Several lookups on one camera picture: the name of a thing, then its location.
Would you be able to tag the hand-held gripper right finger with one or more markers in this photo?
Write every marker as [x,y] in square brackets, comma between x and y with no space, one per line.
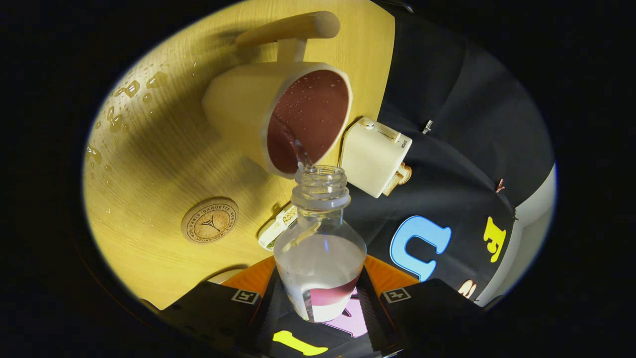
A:
[372,318]

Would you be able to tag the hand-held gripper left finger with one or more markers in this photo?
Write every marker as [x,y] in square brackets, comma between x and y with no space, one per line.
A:
[266,323]

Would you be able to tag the clear juice bottle red label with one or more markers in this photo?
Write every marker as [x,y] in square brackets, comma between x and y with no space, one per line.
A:
[320,263]

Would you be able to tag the round cork coaster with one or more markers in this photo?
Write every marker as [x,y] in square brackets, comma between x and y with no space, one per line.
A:
[209,221]

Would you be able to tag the white divided grain dish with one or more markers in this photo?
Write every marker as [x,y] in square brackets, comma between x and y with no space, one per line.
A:
[276,231]

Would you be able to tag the toast slice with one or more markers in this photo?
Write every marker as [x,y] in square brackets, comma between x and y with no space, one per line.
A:
[405,175]
[391,186]

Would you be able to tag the cream toaster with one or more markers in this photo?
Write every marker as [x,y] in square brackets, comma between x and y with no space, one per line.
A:
[372,154]

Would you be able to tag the small orange clip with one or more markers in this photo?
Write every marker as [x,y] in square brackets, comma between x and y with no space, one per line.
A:
[500,186]

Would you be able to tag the small white clip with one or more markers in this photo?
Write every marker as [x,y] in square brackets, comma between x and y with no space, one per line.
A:
[428,126]

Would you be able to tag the black backdrop cloth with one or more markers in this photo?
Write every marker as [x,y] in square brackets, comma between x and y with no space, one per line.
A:
[447,79]

